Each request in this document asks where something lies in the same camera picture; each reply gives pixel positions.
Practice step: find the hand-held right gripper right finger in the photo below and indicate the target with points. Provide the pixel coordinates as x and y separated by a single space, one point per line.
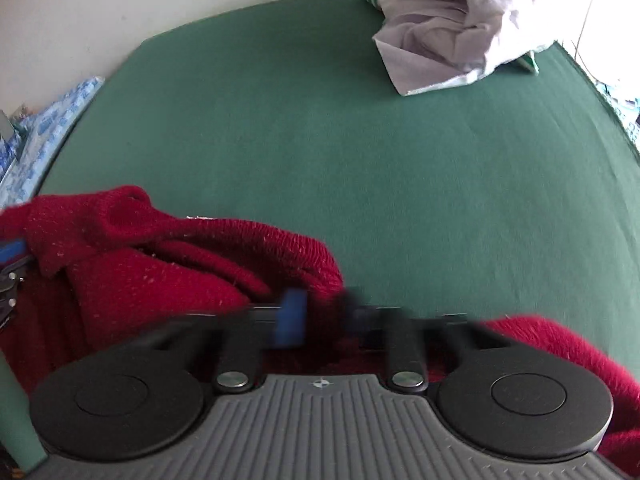
358 322

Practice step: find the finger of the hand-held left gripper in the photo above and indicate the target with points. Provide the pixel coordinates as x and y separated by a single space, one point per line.
11 252

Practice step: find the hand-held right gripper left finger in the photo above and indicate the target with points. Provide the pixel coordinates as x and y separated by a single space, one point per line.
294 317

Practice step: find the red knit sweater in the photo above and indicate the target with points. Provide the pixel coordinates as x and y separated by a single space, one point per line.
150 260

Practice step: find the blue patterned towel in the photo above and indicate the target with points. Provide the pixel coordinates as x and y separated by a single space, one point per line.
45 125

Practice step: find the green table cover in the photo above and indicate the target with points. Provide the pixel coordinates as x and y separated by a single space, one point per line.
350 135

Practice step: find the white crumpled garment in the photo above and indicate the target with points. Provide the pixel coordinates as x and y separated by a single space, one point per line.
450 25

